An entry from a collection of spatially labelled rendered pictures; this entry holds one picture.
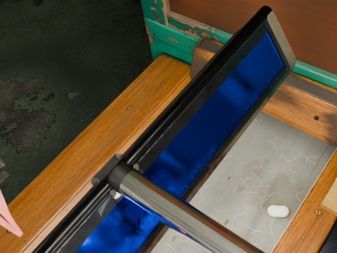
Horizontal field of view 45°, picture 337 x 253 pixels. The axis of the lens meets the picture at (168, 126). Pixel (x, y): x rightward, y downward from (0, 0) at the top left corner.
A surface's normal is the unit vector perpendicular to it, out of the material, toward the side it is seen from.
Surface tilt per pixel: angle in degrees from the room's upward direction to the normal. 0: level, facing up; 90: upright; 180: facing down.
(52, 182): 0
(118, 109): 0
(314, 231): 0
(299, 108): 66
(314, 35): 90
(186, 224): 27
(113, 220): 58
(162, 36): 90
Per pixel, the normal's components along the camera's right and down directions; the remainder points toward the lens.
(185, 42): -0.61, 0.68
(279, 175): -0.12, -0.59
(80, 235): 0.59, 0.05
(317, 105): -0.61, 0.37
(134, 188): -0.39, -0.22
